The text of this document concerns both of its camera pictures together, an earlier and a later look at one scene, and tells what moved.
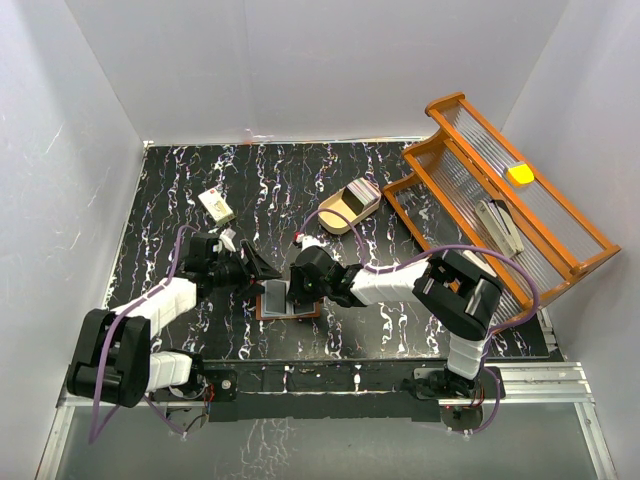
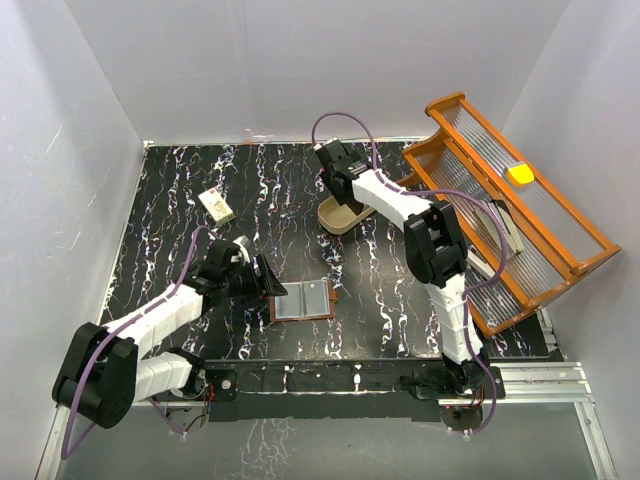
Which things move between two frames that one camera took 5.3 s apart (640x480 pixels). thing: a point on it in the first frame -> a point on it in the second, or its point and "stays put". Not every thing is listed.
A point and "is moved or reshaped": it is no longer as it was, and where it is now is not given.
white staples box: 217,206 stays put
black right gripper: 296,293 -> 343,199
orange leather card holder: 276,304 is moved or reshaped
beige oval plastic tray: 356,201 stays put
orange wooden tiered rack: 470,189 stays put
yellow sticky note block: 522,173 stays put
